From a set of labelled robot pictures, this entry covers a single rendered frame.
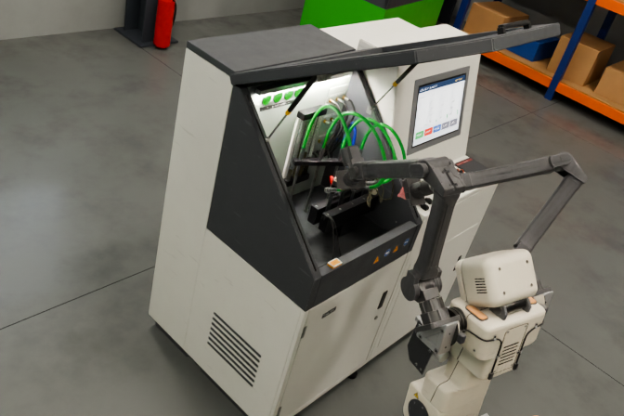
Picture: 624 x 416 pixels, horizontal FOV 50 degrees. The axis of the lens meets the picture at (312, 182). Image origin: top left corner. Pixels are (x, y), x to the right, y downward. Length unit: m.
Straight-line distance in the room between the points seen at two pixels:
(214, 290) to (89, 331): 0.77
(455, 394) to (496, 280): 0.46
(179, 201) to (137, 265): 0.97
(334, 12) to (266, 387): 4.29
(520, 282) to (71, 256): 2.48
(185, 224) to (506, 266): 1.42
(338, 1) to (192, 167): 3.92
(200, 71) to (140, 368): 1.43
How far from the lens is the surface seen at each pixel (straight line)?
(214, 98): 2.57
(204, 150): 2.68
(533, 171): 2.42
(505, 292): 2.09
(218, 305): 2.93
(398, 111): 2.92
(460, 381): 2.31
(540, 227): 2.40
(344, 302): 2.77
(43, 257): 3.83
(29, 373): 3.28
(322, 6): 6.56
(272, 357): 2.79
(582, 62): 7.86
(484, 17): 8.28
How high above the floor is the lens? 2.48
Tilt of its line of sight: 31 degrees down
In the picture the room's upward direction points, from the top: 15 degrees clockwise
